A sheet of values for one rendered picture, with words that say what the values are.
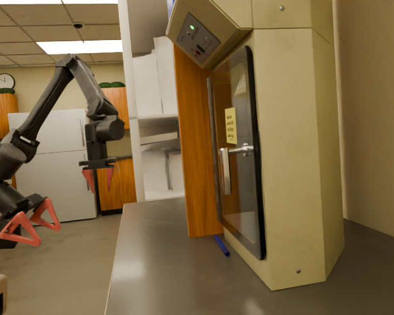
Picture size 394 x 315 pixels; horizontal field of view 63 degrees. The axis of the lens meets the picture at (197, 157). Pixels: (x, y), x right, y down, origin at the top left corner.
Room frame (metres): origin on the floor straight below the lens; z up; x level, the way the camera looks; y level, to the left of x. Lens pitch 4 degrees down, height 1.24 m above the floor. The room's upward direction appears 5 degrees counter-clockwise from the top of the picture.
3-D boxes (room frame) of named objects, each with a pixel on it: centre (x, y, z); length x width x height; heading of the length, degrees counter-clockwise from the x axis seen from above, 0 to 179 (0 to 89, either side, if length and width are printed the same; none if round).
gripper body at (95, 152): (0.96, 0.30, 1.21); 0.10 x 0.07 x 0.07; 100
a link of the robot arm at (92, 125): (0.96, 0.29, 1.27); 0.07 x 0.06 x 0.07; 54
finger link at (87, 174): (0.96, 0.31, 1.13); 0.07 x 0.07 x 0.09; 10
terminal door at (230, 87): (0.73, -0.08, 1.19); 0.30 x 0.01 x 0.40; 10
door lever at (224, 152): (0.61, -0.07, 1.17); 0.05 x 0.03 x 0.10; 100
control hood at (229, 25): (0.72, -0.03, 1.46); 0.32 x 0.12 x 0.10; 11
